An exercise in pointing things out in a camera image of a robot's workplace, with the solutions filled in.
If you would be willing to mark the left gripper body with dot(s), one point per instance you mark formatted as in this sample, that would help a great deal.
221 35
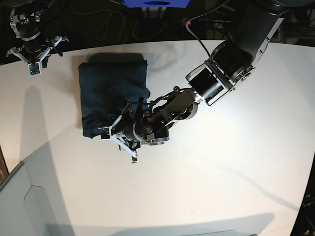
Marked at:
123 132

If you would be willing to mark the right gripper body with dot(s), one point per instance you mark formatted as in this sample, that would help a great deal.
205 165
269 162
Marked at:
29 50

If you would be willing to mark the dark blue T-shirt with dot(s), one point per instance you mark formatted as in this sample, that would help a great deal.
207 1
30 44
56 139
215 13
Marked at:
107 81

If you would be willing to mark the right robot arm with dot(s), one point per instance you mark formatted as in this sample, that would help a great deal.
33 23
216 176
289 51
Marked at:
26 20

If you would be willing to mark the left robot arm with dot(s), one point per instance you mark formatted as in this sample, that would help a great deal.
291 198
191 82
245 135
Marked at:
230 63

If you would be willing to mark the blue plastic box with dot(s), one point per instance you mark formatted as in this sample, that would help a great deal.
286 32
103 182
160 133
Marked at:
156 3

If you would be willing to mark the grey table edge panel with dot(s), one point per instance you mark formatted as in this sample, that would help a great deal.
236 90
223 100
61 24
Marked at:
29 208

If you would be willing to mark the power strip with red light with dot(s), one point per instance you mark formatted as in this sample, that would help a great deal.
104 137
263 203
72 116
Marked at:
186 22

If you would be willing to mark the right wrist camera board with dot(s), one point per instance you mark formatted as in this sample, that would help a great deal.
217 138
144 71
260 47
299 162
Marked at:
34 69

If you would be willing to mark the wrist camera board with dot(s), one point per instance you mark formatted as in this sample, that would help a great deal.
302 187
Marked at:
34 69
104 133

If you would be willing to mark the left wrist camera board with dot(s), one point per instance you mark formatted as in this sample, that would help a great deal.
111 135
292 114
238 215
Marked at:
104 133

